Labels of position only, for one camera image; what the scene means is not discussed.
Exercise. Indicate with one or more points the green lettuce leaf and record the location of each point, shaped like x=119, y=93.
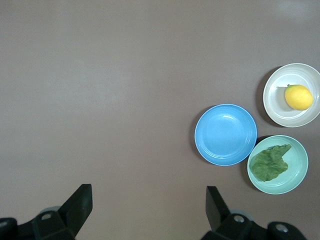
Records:
x=268, y=165

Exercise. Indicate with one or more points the yellow lemon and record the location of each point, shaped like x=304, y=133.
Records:
x=298, y=97

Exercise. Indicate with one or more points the mint green round plate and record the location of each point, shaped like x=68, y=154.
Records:
x=296, y=165

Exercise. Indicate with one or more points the beige round plate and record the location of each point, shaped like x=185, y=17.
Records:
x=275, y=105

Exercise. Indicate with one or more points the blue round plate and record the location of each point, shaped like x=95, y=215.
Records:
x=225, y=135

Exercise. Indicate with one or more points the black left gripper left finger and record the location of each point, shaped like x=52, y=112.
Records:
x=72, y=212

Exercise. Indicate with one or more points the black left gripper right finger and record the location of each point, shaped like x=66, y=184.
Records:
x=220, y=217

